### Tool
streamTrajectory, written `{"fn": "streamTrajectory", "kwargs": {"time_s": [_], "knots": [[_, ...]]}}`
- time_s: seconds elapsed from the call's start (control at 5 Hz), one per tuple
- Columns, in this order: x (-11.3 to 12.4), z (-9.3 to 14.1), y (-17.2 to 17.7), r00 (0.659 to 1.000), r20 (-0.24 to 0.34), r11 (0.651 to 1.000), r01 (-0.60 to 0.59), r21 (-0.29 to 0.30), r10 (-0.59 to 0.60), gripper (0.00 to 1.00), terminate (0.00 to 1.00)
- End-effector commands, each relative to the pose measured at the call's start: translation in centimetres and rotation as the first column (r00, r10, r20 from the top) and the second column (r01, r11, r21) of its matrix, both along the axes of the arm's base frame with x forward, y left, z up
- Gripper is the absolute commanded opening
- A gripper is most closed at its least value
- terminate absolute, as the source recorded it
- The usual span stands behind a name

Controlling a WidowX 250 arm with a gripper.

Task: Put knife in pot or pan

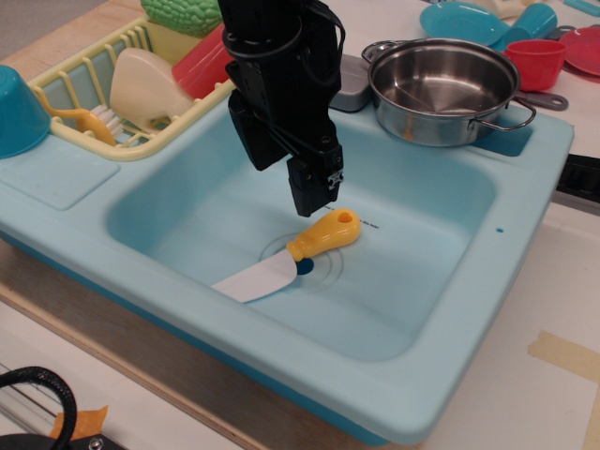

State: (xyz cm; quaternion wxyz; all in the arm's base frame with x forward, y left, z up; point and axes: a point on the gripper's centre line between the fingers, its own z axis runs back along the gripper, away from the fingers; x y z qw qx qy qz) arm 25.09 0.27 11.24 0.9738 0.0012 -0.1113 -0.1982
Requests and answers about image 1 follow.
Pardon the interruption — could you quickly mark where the light blue toy sink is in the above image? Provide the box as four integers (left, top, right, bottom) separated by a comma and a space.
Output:
1, 102, 574, 443

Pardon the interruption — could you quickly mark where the red plastic plate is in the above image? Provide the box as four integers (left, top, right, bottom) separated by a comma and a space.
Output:
559, 26, 600, 76

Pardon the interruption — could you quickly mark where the teal plastic bowl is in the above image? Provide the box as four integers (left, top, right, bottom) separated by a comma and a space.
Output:
1, 65, 51, 158

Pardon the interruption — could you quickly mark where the yellow dish drying rack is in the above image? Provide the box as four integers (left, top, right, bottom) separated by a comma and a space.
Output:
28, 15, 233, 161

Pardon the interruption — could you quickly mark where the cream toy item top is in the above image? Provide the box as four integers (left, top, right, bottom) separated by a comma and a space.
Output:
472, 0, 534, 20

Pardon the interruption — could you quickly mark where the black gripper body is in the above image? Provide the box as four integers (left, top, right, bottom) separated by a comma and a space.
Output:
223, 13, 344, 166

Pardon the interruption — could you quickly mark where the teal plastic cup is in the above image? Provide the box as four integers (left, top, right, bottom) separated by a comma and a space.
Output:
489, 3, 558, 51

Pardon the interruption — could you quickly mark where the beige masking tape strip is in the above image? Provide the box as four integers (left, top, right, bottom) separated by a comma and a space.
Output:
528, 331, 599, 450

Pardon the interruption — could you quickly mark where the orange tape piece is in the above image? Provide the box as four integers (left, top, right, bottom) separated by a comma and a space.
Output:
49, 405, 109, 441

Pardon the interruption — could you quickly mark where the teal plastic plate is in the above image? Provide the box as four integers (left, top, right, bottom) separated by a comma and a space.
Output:
419, 2, 509, 46

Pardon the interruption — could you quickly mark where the stainless steel pot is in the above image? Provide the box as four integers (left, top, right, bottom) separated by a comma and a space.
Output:
362, 38, 537, 147

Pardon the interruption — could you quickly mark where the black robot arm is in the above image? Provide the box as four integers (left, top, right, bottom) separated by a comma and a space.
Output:
218, 1, 345, 217

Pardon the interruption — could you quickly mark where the black braided cable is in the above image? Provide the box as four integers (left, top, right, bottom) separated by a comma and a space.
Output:
0, 366, 78, 444

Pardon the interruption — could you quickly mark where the green bumpy toy vegetable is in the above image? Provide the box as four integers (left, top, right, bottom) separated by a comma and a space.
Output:
140, 0, 222, 38

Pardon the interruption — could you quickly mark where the yellow handled toy knife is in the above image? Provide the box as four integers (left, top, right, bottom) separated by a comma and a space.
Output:
211, 208, 361, 303

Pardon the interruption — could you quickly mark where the black rail at right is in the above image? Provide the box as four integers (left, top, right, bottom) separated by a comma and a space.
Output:
556, 154, 600, 203

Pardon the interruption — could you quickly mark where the red plastic cup on table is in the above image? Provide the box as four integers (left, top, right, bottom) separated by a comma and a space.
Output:
503, 39, 566, 92

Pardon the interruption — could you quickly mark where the grey toy faucet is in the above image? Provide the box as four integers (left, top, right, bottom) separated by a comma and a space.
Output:
330, 54, 372, 113

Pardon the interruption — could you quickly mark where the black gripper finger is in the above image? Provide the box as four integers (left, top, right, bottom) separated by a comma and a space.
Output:
228, 93, 288, 171
287, 157, 343, 217

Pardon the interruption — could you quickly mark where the cream plastic pitcher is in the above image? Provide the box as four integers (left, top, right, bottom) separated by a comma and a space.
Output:
110, 48, 195, 133

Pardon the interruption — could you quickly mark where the grey utensil handle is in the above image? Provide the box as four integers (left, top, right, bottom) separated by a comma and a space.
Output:
517, 91, 569, 112

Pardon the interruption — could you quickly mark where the orange dish brush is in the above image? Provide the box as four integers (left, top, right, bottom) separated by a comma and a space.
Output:
33, 87, 123, 146

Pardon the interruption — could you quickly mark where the red plastic cup in rack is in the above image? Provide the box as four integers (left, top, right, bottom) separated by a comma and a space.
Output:
172, 24, 233, 98

